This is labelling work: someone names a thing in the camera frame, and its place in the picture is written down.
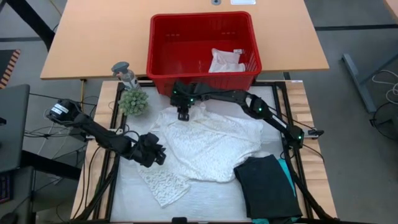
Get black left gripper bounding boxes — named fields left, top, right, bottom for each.
left=135, top=141, right=167, bottom=167

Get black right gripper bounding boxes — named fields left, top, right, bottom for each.
left=170, top=90, right=195, bottom=122

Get white lace garment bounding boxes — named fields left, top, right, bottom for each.
left=136, top=102, right=265, bottom=208

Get dark grey garment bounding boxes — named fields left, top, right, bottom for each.
left=233, top=154, right=303, bottom=220

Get teal drawstring shorts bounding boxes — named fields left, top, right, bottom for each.
left=251, top=157, right=300, bottom=224

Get red plastic bin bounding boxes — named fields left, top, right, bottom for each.
left=146, top=11, right=262, bottom=96

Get green potted plant patterned pot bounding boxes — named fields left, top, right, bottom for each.
left=118, top=88, right=149, bottom=116

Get pinkish white garment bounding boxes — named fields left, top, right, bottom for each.
left=208, top=48, right=246, bottom=74

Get clear spray bottle black head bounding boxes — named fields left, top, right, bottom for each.
left=111, top=61, right=141, bottom=91

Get wooden workbench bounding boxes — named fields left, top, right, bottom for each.
left=40, top=0, right=330, bottom=81

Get black plug block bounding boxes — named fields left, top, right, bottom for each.
left=306, top=128, right=324, bottom=139

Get grey flat panel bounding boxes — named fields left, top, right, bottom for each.
left=0, top=84, right=30, bottom=174

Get dark keyboard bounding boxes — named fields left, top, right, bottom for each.
left=0, top=172, right=14, bottom=205

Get grey metal desk leg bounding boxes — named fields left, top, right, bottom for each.
left=341, top=52, right=398, bottom=113

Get black desk leg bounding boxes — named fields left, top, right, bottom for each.
left=6, top=0, right=56, bottom=52

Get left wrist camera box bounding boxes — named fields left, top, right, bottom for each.
left=145, top=133, right=160, bottom=146

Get black aluminium table frame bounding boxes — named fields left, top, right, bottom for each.
left=73, top=80, right=338, bottom=224

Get thin white cable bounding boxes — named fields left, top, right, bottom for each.
left=37, top=107, right=82, bottom=156

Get black floor cable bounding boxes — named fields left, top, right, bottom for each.
left=24, top=123, right=88, bottom=140

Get black cable loop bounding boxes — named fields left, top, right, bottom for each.
left=369, top=101, right=398, bottom=144

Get white floor cable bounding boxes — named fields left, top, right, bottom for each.
left=371, top=68, right=398, bottom=105

